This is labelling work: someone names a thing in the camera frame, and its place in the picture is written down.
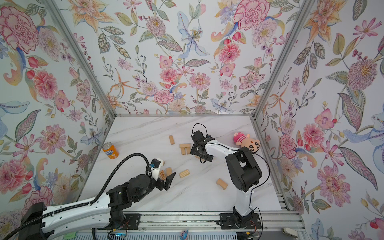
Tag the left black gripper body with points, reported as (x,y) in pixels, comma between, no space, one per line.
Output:
(151,185)

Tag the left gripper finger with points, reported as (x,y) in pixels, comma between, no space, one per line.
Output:
(165,184)
(156,168)

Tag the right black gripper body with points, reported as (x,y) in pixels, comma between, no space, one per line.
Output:
(196,147)

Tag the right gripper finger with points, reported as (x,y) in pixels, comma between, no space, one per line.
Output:
(205,157)
(195,150)

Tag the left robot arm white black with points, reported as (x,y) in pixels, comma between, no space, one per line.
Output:
(103,211)

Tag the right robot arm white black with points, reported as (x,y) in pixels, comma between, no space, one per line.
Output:
(243,169)

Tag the ridged wood block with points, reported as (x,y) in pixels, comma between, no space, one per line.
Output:
(184,173)

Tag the curved wood block right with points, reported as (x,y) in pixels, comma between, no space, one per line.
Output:
(222,184)

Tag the pink plush doll toy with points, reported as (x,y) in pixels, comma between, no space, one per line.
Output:
(243,140)

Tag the orange soda can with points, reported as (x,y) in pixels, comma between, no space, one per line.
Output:
(110,150)

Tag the white object bottom right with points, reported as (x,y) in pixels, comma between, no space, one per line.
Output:
(290,232)

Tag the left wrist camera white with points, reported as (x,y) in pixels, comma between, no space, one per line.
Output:
(156,168)

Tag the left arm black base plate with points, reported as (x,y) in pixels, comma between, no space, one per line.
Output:
(129,222)

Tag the small colourful object on rail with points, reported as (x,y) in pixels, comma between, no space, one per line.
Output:
(184,235)

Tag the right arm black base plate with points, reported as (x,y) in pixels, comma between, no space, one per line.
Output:
(231,221)

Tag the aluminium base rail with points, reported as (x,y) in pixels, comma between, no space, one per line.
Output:
(272,221)

